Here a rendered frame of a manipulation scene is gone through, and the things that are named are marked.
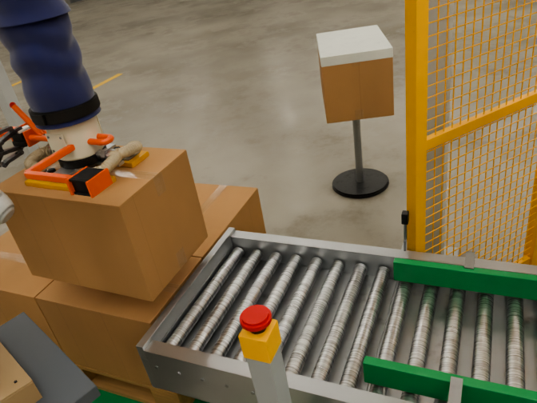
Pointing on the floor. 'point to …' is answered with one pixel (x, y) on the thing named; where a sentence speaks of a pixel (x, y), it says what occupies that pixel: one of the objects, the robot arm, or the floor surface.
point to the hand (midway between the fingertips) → (25, 134)
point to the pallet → (119, 385)
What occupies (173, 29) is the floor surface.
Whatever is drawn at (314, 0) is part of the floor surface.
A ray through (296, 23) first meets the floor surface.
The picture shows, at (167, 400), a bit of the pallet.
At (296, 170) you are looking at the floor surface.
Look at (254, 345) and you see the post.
